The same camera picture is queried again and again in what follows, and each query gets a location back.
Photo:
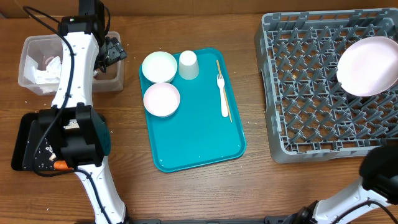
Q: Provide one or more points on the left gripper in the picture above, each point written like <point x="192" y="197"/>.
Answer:
<point x="116" y="51"/>

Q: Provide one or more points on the white napkin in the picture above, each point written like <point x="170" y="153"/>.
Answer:
<point x="46" y="80"/>

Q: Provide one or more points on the white plastic fork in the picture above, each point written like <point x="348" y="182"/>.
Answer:
<point x="220" y="83"/>

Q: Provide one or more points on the rice and peanut scraps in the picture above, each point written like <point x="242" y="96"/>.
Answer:
<point x="45" y="156"/>

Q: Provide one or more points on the orange carrot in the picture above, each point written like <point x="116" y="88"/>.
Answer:
<point x="61" y="165"/>

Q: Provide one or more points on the white round plate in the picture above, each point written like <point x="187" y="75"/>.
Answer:
<point x="368" y="67"/>

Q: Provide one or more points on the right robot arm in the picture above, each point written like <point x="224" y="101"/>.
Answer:
<point x="376" y="187"/>

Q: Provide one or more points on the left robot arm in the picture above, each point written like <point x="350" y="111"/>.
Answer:
<point x="82" y="37"/>

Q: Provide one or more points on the grey dishwasher rack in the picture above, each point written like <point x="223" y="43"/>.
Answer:
<point x="308" y="114"/>

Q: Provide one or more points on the clear plastic bin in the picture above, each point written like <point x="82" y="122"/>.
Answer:
<point x="38" y="51"/>

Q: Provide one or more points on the white paper cup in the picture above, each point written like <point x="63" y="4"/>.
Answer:
<point x="188" y="67"/>

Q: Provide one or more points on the teal plastic serving tray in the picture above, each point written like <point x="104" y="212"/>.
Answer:
<point x="197" y="134"/>

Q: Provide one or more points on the black plastic tray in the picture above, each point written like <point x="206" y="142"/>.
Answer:
<point x="23" y="143"/>

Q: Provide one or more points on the wooden chopstick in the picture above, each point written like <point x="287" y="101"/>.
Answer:
<point x="229" y="113"/>

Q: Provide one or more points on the cardboard wall panel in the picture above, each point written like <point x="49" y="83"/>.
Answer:
<point x="13" y="8"/>

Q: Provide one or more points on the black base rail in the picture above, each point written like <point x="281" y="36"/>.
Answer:
<point x="266" y="220"/>

